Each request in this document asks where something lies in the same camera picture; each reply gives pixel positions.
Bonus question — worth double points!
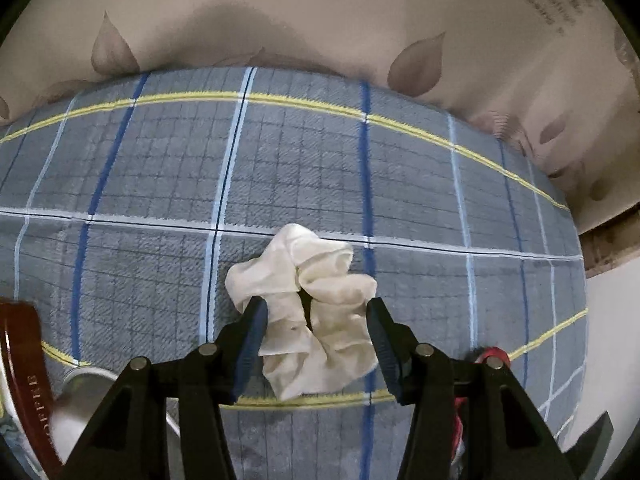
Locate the stainless steel bowl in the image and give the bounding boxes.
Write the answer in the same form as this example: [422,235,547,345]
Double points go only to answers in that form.
[50,358,184,479]

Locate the brown wooden furniture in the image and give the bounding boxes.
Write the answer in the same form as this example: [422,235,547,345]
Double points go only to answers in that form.
[579,207,640,278]

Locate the beige leaf pattern curtain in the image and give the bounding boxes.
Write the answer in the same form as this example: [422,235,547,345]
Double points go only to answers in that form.
[1,0,639,231]

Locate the cream satin scrunchie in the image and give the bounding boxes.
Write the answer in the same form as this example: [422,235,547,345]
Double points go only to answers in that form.
[224,223,378,401]

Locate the gold metal tray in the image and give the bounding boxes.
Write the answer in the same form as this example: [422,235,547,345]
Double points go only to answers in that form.
[1,299,63,479]

